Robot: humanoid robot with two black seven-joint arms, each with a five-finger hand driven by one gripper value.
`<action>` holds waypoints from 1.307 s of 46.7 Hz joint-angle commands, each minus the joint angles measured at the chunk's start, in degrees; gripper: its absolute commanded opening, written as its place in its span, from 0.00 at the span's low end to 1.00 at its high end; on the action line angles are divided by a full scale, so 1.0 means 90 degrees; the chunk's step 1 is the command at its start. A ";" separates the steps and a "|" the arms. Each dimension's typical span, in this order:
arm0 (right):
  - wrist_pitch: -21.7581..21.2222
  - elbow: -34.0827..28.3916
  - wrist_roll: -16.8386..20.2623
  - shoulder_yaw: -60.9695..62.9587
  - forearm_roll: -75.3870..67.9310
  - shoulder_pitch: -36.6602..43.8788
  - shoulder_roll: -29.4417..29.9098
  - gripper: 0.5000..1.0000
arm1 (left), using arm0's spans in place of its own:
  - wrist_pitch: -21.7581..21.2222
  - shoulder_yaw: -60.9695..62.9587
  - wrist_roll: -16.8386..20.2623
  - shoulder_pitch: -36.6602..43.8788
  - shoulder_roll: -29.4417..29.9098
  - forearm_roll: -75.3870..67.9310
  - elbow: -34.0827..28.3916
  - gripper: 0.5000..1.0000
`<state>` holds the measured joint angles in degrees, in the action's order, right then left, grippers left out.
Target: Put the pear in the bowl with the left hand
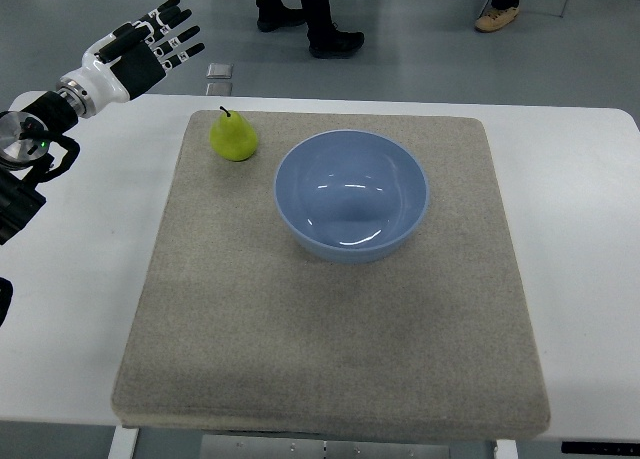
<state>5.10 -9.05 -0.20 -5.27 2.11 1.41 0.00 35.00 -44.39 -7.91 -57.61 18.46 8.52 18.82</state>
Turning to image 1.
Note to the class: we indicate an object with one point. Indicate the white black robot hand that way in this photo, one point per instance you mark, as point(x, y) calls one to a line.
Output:
point(121, 67)

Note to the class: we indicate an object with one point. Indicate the green pear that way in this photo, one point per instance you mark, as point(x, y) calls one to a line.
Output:
point(232, 137)

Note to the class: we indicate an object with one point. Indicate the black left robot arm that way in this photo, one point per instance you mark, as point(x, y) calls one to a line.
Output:
point(35, 148)

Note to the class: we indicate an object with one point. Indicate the blue ceramic bowl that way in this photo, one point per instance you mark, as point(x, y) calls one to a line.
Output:
point(351, 196)

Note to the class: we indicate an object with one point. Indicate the upper metal floor plate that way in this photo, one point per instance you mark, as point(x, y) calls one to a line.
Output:
point(219, 71)

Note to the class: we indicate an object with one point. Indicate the metal floor plate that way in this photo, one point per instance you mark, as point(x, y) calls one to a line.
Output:
point(219, 71)
point(219, 89)

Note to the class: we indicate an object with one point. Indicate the lower metal floor plate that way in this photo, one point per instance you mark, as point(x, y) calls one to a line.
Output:
point(219, 89)

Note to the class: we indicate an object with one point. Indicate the person in black trousers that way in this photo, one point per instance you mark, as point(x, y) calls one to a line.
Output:
point(326, 41)

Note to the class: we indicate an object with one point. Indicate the beige square mat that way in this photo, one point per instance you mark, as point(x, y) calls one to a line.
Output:
point(239, 329)

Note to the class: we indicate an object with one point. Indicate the person with tan shoe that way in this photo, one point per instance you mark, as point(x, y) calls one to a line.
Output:
point(498, 15)

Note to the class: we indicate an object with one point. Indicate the white table leg frame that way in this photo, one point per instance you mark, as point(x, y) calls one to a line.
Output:
point(123, 444)

